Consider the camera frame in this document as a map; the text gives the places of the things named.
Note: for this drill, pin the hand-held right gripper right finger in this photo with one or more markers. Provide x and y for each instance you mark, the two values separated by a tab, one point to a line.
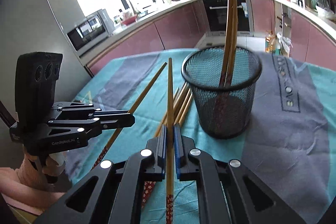
178	146

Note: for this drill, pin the white microwave oven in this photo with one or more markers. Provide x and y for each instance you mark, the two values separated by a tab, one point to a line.
86	32

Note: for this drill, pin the black built-in oven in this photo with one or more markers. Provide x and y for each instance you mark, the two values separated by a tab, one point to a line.
218	16

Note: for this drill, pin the yellow cooking oil bottle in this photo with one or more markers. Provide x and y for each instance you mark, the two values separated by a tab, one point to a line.
270	43

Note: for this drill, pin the clear plastic bag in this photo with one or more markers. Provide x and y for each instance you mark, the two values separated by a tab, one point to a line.
284	43

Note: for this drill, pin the red-tipped wooden chopstick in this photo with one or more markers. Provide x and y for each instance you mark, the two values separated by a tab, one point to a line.
225	69
147	87
231	69
170	98

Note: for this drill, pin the black mesh utensil holder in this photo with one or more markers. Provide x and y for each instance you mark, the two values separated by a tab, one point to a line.
236	113

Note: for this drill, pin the white bowl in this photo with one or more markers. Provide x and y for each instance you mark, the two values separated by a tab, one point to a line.
325	11

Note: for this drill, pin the person's left hand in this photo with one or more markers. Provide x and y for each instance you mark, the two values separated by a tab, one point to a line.
51	165

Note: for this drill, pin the teal and grey tablecloth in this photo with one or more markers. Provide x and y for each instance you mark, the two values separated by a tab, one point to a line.
275	134

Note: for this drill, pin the pink base cabinets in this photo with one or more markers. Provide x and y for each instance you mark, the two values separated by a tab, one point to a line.
302	29
170	29

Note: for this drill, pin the kitchen faucet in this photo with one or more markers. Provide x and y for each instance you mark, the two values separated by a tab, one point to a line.
135	1

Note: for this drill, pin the small glass jar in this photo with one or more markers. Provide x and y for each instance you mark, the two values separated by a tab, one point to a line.
117	20

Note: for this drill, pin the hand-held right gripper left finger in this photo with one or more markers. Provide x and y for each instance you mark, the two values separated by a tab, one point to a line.
163	141

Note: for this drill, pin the pink bowl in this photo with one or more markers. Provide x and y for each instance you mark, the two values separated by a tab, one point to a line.
128	20

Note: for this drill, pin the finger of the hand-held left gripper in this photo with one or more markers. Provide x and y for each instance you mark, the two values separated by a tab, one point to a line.
118	115
118	123

